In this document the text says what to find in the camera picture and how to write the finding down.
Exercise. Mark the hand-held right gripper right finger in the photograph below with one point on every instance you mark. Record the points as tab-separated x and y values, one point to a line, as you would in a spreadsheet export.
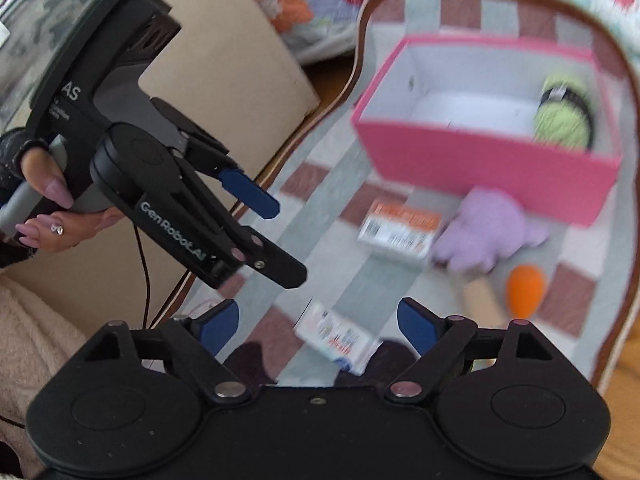
417	327

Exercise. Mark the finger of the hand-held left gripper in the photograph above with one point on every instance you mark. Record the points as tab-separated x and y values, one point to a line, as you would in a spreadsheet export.
250	195
280	266

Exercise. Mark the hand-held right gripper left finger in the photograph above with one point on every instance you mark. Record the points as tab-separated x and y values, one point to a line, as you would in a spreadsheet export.
220	327

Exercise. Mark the beige bottle gold cap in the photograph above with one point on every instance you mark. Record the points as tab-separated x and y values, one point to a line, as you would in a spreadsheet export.
482	300

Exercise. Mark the orange white small carton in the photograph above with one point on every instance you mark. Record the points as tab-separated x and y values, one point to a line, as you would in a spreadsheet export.
400	230

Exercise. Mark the purple plush toy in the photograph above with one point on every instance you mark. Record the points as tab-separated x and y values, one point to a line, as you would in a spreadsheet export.
485	230

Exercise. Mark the pink cardboard box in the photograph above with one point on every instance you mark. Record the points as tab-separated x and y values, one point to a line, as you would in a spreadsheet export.
475	170

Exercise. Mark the person's left hand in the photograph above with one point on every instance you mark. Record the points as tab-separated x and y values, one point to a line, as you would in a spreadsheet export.
50	180

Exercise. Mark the grey patterned cloth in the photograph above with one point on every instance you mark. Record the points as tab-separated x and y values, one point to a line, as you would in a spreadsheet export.
30	35

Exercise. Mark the orange makeup sponge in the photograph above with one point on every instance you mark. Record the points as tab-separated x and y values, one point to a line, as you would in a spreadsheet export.
525	292

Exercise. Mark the beige cardboard board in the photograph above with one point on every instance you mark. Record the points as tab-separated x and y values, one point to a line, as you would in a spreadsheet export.
225	60

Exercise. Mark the beige fleece robe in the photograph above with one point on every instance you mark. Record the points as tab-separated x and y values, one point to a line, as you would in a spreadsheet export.
30	340

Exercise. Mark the green yarn ball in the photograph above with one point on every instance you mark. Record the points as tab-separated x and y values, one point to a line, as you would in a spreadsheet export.
560	120

